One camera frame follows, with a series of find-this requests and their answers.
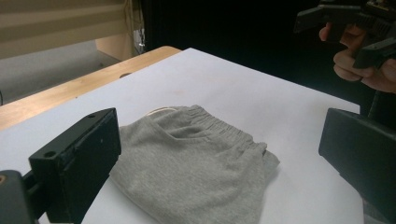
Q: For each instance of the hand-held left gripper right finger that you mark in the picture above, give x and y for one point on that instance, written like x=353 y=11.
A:
x=361 y=149

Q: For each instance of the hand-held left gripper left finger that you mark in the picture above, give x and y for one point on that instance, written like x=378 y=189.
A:
x=79 y=161

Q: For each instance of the grey pants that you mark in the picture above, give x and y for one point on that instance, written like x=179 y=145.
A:
x=193 y=168

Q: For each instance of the wooden table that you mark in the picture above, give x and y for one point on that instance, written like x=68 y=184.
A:
x=59 y=93

